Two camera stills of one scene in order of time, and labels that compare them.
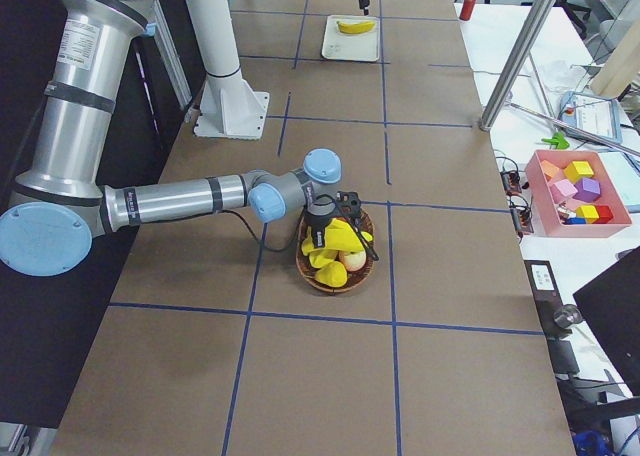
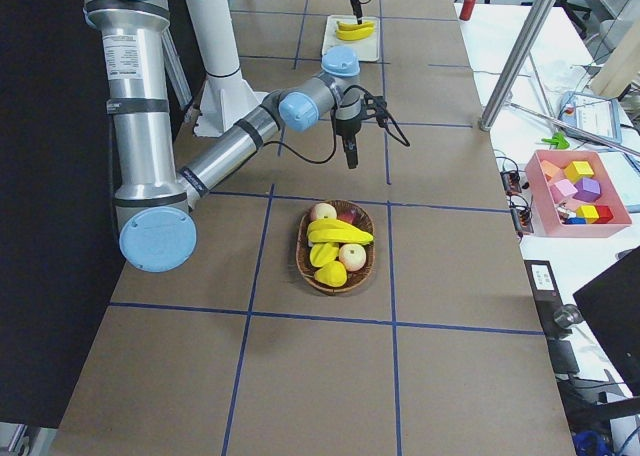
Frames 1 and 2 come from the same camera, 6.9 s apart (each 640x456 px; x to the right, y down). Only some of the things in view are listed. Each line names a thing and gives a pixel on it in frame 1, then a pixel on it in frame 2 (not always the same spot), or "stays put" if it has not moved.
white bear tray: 361,46 stays put
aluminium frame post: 521,53 stays put
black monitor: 611,302 stays put
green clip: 558,141 stays put
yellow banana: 308,247 to 328,230
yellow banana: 352,28 stays put
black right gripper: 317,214 to 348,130
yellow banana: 340,236 to 356,34
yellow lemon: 333,274 stays put
